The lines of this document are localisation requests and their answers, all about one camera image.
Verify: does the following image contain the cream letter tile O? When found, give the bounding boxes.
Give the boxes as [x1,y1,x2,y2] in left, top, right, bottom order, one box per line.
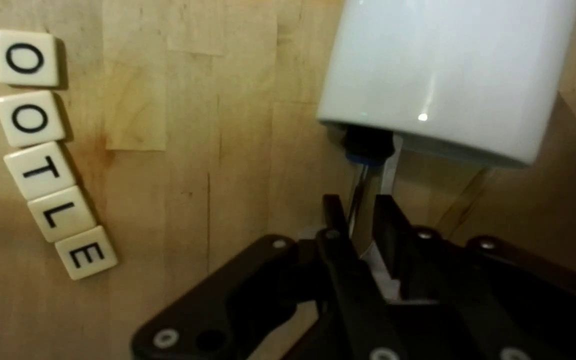
[0,27,62,89]
[0,89,68,150]

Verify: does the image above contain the cream letter tile T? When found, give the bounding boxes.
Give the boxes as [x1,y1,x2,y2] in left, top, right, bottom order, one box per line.
[2,139,77,202]

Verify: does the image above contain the white ceramic mug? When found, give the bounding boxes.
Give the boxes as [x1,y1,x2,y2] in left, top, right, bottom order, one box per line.
[315,0,576,167]

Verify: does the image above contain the cream letter tile L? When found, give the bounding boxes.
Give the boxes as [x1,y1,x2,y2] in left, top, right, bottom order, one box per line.
[25,183,97,243]

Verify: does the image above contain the cream letter tile E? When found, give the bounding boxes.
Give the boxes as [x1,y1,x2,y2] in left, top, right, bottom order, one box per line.
[54,224,119,281]

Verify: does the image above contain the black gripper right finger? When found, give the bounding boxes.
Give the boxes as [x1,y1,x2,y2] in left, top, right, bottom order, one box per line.
[369,191,576,360]

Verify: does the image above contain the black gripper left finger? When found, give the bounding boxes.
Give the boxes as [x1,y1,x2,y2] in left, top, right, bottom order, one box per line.
[130,191,410,360]

